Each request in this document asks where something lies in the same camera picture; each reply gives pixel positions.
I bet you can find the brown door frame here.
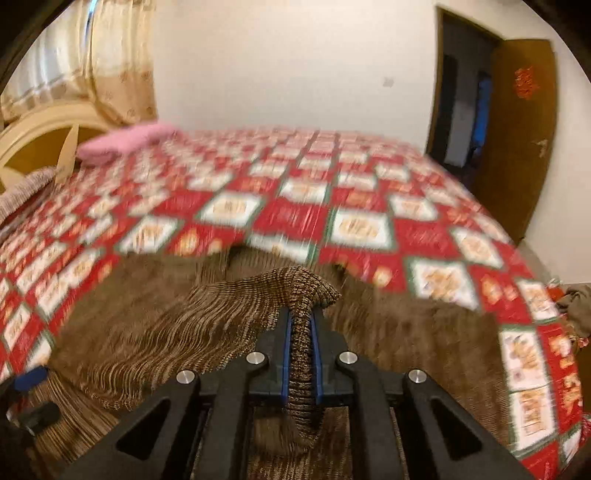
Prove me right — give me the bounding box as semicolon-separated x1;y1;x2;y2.
425;4;506;171

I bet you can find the pink pillow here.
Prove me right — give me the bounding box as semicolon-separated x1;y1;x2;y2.
76;122;178;163

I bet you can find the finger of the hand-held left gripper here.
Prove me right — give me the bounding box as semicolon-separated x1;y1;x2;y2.
0;366;51;398
17;401;62;437

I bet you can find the beige patterned curtain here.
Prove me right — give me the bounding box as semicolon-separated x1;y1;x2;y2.
0;0;158;125

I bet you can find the red door decoration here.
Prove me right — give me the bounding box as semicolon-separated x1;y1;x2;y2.
513;66;536;100

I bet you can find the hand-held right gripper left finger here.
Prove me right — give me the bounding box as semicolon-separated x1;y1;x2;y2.
60;307;293;480

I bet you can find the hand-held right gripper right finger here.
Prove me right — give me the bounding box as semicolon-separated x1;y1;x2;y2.
309;307;537;480

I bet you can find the grey striped pillow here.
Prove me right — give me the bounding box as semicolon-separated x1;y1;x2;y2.
0;166;58;222

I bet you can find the pile of clothes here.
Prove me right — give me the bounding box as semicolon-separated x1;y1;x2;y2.
551;282;591;339

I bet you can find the brown knit sweater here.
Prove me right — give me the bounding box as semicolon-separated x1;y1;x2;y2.
28;244;509;480

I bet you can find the cream wooden headboard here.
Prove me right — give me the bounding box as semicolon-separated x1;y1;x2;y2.
0;102;109;195

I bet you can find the red printed blanket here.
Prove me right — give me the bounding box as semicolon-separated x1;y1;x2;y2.
0;124;591;480

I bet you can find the brown wooden door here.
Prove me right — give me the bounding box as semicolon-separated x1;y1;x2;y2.
478;39;557;245

